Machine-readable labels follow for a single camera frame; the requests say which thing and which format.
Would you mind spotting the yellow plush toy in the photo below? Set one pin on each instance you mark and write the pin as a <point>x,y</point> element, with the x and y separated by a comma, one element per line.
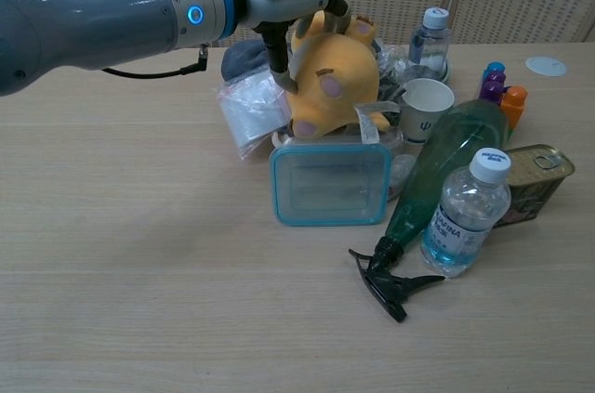
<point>339,72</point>

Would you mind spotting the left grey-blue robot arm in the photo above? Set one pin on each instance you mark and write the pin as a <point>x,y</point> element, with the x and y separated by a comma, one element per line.
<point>93,26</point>

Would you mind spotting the clear zip bag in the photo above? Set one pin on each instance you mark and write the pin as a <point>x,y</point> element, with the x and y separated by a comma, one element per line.
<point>253,109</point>

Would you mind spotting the plastic bag with dark items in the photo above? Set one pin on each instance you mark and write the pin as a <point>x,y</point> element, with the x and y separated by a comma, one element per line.
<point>390,72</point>

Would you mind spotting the clear empty water bottle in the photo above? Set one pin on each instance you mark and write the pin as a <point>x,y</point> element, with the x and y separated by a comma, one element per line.
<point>430,47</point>

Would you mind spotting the pale green roll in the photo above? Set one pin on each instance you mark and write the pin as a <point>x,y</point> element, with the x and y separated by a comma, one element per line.
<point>448,71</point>

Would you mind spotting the white paper cup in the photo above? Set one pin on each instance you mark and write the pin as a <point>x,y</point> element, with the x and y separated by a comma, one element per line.
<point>425,109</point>

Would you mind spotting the clear blue-rimmed container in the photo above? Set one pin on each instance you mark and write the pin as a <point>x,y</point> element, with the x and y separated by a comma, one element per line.
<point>330,184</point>

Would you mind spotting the crumpled clear plastic piece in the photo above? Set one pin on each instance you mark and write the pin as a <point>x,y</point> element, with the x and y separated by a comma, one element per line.
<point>400,174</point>

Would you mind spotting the green spray bottle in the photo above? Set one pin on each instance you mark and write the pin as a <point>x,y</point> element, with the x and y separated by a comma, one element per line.
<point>441,151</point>

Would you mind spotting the colourful marker set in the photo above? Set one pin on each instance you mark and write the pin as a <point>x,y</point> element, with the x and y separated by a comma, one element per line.
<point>499,91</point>

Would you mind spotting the white round table grommet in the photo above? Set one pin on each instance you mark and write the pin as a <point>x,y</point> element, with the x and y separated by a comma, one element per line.
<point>546,66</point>

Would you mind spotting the water bottle with blue liquid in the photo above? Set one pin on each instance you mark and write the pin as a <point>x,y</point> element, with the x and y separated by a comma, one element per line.
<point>465,216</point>

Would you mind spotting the gold tin can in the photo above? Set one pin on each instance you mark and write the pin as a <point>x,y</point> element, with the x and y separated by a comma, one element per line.
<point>534,184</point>

